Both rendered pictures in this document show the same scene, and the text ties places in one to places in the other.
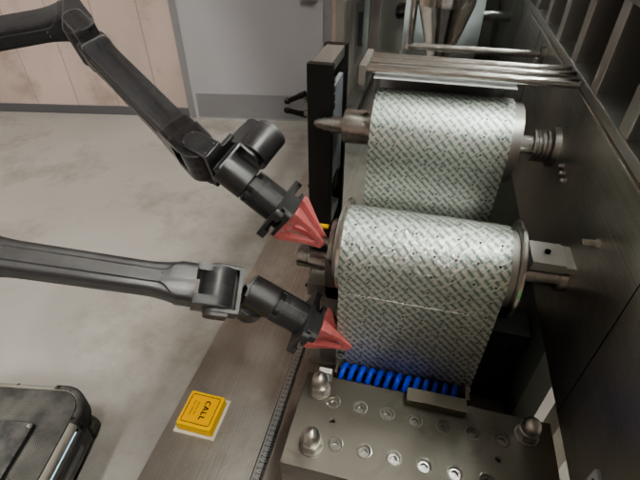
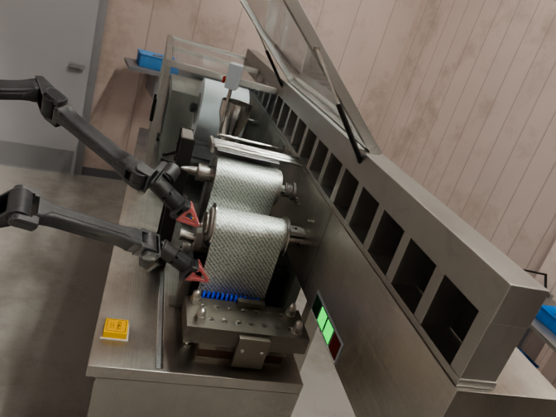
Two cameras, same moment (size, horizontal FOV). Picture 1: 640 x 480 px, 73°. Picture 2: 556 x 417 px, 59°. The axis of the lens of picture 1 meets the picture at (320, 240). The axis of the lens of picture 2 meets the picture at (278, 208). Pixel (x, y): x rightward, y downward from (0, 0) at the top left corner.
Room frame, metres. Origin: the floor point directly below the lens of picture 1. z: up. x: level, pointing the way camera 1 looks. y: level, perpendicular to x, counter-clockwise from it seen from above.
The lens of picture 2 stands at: (-0.82, 0.58, 1.93)
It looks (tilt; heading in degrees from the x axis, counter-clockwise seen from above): 21 degrees down; 328
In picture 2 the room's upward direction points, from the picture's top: 18 degrees clockwise
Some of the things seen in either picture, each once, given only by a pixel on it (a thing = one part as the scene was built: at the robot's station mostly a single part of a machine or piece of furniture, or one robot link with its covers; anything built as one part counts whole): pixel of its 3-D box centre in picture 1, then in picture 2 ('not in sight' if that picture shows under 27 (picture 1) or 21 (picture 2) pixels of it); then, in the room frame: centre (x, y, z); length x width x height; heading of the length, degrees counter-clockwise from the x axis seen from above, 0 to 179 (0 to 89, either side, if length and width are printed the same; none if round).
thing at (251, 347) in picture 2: not in sight; (250, 352); (0.23, -0.15, 0.97); 0.10 x 0.03 x 0.11; 76
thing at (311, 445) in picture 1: (310, 438); (201, 313); (0.32, 0.01, 1.05); 0.04 x 0.04 x 0.04
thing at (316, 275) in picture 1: (324, 307); (184, 267); (0.58, -0.01, 1.05); 0.06 x 0.05 x 0.31; 76
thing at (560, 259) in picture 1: (550, 256); (297, 230); (0.47, -0.33, 1.28); 0.06 x 0.05 x 0.02; 76
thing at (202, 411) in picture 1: (202, 412); (116, 328); (0.44, 0.23, 0.91); 0.07 x 0.07 x 0.02; 76
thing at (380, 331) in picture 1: (407, 343); (237, 275); (0.45, -0.14, 1.11); 0.23 x 0.01 x 0.18; 76
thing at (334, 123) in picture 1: (329, 124); (189, 169); (0.80, -0.02, 1.34); 0.06 x 0.03 x 0.03; 76
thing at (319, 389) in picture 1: (320, 382); (196, 295); (0.41, 0.00, 1.05); 0.04 x 0.04 x 0.04
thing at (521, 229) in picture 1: (510, 269); (282, 237); (0.48, -0.29, 1.25); 0.15 x 0.01 x 0.15; 166
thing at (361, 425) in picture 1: (416, 450); (245, 324); (0.32, -0.15, 1.00); 0.40 x 0.16 x 0.06; 76
